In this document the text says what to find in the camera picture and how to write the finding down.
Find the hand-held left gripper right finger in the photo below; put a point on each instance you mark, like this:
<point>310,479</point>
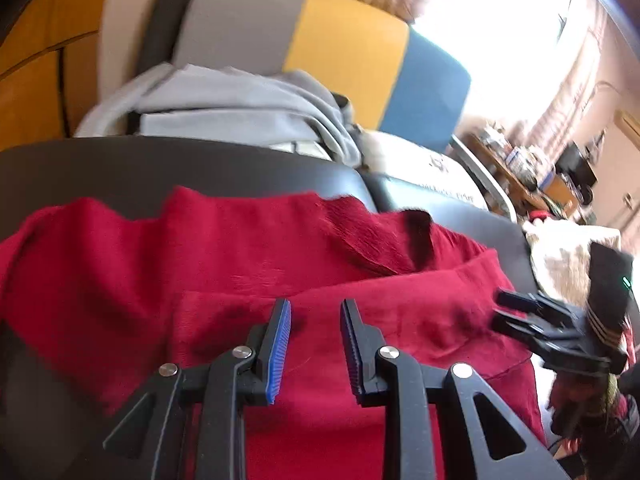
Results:
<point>351,345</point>

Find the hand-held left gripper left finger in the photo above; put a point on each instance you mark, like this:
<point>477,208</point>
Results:
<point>281,340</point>

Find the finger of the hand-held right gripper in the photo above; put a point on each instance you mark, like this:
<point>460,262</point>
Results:
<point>520,301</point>
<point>520,332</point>

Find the red garment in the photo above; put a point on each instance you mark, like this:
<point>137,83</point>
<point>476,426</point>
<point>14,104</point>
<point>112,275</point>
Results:
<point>150,270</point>

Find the cream fluffy blanket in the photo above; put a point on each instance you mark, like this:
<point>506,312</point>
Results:
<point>560,260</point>

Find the cluttered wooden table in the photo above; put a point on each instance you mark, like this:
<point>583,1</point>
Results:
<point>520,170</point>

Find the white printed pillow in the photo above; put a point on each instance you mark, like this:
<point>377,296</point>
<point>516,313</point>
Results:
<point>425,170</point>

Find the beige curtain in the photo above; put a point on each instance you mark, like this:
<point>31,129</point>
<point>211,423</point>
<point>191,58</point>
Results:
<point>565,85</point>

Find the grey hoodie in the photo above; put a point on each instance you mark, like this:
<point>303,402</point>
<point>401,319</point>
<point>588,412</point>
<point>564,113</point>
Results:
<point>240,105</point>

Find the black leather sofa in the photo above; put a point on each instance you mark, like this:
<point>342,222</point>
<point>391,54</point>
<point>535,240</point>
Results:
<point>100,170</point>

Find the grey yellow blue cushion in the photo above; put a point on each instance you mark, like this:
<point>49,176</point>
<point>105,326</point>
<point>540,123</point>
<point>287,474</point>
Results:
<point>350,55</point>

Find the wooden cabinet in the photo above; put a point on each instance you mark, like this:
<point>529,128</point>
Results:
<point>35,55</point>

